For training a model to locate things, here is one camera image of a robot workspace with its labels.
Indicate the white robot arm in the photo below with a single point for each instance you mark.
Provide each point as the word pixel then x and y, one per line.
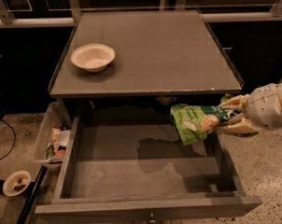
pixel 260 109

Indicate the clear plastic storage bin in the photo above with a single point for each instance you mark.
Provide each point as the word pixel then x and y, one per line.
pixel 47 150

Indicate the grey open top drawer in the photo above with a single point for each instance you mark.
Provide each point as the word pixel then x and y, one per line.
pixel 132 170

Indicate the grey wooden cabinet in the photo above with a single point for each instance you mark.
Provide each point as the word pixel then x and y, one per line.
pixel 158 53

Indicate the white round lid in bin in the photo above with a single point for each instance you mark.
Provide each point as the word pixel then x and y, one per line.
pixel 63 138

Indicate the black bar on floor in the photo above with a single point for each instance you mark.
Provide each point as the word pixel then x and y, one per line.
pixel 34 188

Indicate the green rice chip bag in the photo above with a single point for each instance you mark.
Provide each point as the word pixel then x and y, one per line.
pixel 195 122

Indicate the white paper bowl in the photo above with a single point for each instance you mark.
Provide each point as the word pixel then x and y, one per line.
pixel 93 57

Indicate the metal railing frame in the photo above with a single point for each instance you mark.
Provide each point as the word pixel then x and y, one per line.
pixel 46 12

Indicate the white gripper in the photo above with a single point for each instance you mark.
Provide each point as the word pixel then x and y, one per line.
pixel 262 106

